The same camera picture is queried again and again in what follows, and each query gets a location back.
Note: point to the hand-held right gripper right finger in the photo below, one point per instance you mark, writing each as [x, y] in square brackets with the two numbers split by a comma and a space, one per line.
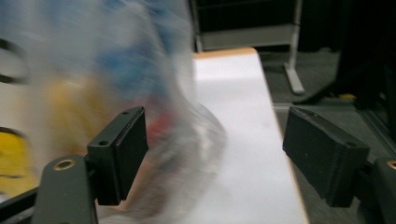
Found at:
[323, 155]

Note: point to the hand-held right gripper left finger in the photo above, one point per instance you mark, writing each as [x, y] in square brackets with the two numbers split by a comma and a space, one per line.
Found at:
[118, 161]

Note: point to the blue snack pouch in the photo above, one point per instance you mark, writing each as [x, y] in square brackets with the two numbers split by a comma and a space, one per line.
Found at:
[130, 68]

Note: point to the clear plastic bag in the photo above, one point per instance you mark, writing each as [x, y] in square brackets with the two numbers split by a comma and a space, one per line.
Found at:
[62, 37]

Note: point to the black stand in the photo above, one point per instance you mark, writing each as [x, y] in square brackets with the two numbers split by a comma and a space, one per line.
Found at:
[358, 71]

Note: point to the white metal desk frame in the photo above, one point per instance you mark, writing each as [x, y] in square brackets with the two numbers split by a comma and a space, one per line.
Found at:
[249, 37]

